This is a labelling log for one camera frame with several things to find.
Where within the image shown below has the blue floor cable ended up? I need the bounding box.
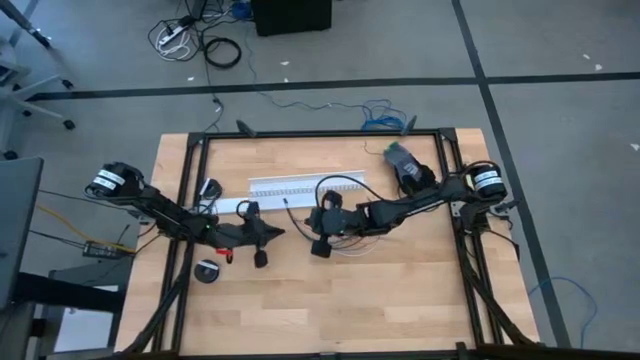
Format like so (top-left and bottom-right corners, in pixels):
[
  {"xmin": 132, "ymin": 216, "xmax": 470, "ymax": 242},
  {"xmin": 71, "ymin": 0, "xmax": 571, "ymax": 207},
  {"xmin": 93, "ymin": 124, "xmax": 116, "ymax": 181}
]
[{"xmin": 527, "ymin": 276, "xmax": 599, "ymax": 349}]

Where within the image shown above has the grey office chair base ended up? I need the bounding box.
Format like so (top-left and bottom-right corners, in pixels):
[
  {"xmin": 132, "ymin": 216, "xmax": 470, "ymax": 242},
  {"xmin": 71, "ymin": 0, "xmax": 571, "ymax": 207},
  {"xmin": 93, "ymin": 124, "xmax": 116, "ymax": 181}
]
[{"xmin": 0, "ymin": 29, "xmax": 76, "ymax": 132}]

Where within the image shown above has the grey desk top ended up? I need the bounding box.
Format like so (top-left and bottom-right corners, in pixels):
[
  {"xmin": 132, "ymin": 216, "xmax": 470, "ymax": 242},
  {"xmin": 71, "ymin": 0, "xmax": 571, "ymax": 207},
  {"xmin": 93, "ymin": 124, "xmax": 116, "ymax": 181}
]
[{"xmin": 0, "ymin": 157, "xmax": 45, "ymax": 311}]

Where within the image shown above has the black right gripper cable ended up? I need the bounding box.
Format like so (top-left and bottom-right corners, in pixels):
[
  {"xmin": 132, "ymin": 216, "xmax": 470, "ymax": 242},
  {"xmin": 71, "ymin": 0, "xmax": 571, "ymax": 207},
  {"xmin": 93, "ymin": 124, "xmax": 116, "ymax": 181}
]
[{"xmin": 314, "ymin": 174, "xmax": 374, "ymax": 202}]

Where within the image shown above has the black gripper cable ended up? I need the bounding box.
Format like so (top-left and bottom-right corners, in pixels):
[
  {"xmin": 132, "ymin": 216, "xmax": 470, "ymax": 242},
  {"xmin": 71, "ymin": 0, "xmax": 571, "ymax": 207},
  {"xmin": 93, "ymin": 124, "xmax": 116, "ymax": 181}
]
[
  {"xmin": 314, "ymin": 174, "xmax": 374, "ymax": 202},
  {"xmin": 235, "ymin": 199, "xmax": 261, "ymax": 222}
]

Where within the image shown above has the yellow floor cable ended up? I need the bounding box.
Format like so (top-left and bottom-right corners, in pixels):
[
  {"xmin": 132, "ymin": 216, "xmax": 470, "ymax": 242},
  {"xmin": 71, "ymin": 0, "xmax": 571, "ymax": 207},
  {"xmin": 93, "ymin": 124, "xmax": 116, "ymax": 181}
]
[{"xmin": 35, "ymin": 203, "xmax": 136, "ymax": 254}]

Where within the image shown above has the black metal stand leg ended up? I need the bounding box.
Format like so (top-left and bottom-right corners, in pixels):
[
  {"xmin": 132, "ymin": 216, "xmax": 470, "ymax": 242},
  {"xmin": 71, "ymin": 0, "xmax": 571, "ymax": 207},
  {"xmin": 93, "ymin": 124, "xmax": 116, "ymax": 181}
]
[{"xmin": 0, "ymin": 0, "xmax": 54, "ymax": 50}]

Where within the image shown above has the white power strip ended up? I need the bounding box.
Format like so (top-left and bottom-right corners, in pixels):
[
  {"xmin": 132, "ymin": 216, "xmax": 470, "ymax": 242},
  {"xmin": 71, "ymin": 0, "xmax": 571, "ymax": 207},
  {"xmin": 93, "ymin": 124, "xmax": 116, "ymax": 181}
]
[{"xmin": 157, "ymin": 24, "xmax": 189, "ymax": 49}]

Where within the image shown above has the coiled black cable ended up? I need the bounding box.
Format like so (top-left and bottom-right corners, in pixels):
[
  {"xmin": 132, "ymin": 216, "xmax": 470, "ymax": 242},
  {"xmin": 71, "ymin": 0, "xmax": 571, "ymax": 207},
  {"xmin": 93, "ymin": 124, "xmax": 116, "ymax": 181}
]
[{"xmin": 203, "ymin": 37, "xmax": 243, "ymax": 70}]

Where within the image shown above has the small black device box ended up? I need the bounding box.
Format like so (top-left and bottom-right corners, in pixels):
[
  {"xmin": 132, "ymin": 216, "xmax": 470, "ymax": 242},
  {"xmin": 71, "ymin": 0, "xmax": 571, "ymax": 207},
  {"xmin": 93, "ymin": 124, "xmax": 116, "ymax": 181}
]
[{"xmin": 82, "ymin": 240, "xmax": 134, "ymax": 260}]

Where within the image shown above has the black bench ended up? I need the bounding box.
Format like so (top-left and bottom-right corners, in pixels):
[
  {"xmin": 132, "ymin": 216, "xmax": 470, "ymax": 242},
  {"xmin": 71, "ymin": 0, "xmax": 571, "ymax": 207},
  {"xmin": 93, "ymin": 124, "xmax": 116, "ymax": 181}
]
[{"xmin": 0, "ymin": 269, "xmax": 126, "ymax": 360}]

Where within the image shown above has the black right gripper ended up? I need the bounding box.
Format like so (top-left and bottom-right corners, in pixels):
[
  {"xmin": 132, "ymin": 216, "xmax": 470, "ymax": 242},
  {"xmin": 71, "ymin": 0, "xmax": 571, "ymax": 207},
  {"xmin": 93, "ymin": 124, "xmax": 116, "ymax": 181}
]
[{"xmin": 306, "ymin": 189, "xmax": 374, "ymax": 259}]

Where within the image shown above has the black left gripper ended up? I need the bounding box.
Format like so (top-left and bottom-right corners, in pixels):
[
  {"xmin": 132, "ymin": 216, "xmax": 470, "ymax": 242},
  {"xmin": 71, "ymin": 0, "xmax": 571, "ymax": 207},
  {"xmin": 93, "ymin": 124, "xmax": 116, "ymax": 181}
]
[{"xmin": 217, "ymin": 201, "xmax": 286, "ymax": 269}]

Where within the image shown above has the white slotted cable duct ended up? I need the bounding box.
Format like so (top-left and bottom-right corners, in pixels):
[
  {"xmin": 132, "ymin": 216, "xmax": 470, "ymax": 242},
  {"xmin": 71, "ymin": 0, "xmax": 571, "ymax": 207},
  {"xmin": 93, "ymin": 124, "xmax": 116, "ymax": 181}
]
[{"xmin": 248, "ymin": 169, "xmax": 366, "ymax": 199}]

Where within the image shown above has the blue network cable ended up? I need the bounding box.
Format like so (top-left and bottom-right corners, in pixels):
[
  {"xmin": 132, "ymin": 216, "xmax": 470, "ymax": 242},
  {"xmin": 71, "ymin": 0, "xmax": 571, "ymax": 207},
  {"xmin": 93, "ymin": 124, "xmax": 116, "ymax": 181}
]
[{"xmin": 244, "ymin": 29, "xmax": 407, "ymax": 132}]

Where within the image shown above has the black floor cable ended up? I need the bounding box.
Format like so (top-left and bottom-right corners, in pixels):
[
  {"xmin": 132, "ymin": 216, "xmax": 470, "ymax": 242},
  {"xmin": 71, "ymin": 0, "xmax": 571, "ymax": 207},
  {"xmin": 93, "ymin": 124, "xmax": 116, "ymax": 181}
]
[{"xmin": 199, "ymin": 29, "xmax": 225, "ymax": 134}]

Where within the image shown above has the black computer tower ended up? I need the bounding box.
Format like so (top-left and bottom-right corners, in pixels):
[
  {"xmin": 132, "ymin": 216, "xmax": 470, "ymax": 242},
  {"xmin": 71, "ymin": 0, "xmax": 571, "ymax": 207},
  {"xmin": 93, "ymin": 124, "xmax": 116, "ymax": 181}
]
[{"xmin": 250, "ymin": 0, "xmax": 333, "ymax": 37}]

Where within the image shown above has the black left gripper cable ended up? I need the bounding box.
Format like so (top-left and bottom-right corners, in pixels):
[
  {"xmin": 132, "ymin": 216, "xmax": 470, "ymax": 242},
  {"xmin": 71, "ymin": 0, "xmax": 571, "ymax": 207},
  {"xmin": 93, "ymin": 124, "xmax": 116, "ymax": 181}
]
[{"xmin": 235, "ymin": 199, "xmax": 261, "ymax": 222}]

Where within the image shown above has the white duct cover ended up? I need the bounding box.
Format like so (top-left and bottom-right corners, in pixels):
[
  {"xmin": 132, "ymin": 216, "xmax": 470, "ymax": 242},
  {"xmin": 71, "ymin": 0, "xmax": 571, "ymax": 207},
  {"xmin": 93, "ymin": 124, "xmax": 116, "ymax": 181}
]
[{"xmin": 209, "ymin": 192, "xmax": 321, "ymax": 215}]

